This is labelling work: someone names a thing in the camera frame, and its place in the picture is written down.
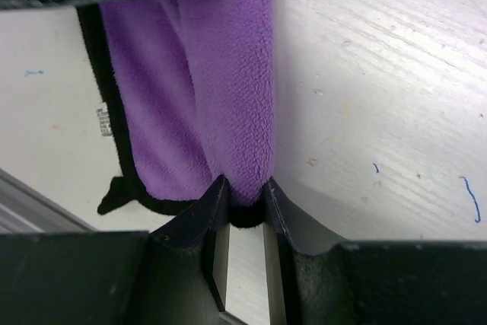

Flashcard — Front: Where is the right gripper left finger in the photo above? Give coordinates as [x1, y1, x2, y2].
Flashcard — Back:
[1, 177, 229, 324]

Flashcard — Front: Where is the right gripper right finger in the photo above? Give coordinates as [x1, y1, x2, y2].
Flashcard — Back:
[263, 180, 486, 324]

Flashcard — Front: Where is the dark grey towel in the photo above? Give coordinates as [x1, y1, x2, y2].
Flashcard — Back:
[77, 0, 275, 228]

